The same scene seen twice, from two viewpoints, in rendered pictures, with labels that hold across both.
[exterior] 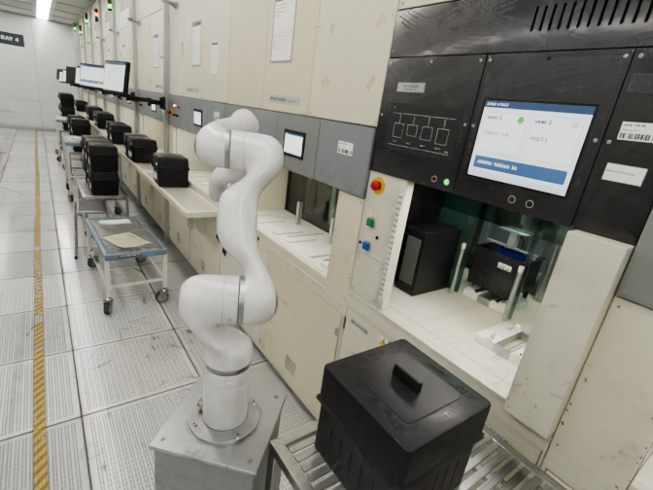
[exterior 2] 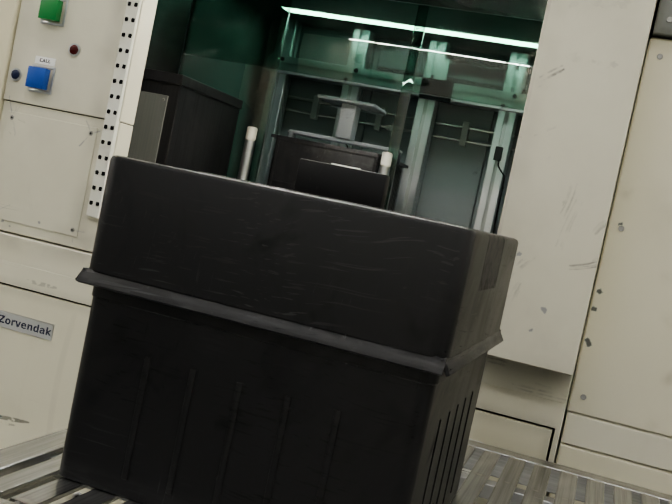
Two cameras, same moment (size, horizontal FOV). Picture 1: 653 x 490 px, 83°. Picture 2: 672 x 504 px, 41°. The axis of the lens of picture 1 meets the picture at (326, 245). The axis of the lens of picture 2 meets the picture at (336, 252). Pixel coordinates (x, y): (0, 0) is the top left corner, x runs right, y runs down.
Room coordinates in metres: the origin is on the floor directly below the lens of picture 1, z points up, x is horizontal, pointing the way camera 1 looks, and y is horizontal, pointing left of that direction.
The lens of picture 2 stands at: (0.09, 0.21, 1.01)
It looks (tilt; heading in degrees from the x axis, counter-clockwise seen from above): 3 degrees down; 325
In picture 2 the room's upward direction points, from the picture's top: 12 degrees clockwise
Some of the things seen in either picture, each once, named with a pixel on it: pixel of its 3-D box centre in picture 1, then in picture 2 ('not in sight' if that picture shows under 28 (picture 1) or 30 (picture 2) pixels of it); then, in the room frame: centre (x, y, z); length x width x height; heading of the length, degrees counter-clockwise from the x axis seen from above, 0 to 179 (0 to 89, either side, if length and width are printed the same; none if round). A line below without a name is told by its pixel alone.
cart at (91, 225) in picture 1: (126, 258); not in sight; (2.82, 1.63, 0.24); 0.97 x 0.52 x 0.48; 41
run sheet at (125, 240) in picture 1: (126, 239); not in sight; (2.66, 1.54, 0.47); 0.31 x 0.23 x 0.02; 60
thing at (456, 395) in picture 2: (392, 437); (298, 388); (0.73, -0.23, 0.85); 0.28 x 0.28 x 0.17; 38
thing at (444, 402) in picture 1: (402, 395); (329, 241); (0.73, -0.23, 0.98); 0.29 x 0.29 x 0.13; 38
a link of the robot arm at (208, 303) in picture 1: (217, 320); not in sight; (0.80, 0.24, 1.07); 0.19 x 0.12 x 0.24; 104
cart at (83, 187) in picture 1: (102, 204); not in sight; (4.15, 2.67, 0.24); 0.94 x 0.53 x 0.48; 38
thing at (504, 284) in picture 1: (505, 262); (336, 179); (1.61, -0.82, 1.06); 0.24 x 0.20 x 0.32; 39
